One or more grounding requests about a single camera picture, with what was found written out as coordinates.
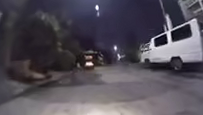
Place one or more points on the vehicle with lit rear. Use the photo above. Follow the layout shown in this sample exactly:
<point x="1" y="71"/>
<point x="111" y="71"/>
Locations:
<point x="89" y="59"/>

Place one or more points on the white van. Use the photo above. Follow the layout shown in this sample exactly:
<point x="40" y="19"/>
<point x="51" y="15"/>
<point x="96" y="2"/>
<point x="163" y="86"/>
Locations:
<point x="179" y="44"/>

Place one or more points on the dark trees and bushes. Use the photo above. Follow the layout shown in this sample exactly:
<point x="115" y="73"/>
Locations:
<point x="38" y="43"/>

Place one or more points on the grey asphalt road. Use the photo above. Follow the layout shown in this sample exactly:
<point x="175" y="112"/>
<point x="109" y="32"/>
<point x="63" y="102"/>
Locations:
<point x="124" y="92"/>

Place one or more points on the slanted pole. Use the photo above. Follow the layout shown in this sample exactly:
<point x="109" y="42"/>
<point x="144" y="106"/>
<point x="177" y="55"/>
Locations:
<point x="165" y="15"/>

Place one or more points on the grey pavement strip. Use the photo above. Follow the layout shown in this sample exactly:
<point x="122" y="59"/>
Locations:
<point x="11" y="86"/>

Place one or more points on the street lamp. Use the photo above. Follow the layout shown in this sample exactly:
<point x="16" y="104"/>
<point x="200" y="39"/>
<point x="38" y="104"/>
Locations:
<point x="97" y="8"/>

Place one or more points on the pale building with balcony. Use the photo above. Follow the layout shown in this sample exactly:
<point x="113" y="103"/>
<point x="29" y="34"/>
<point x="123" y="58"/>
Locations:
<point x="195" y="3"/>

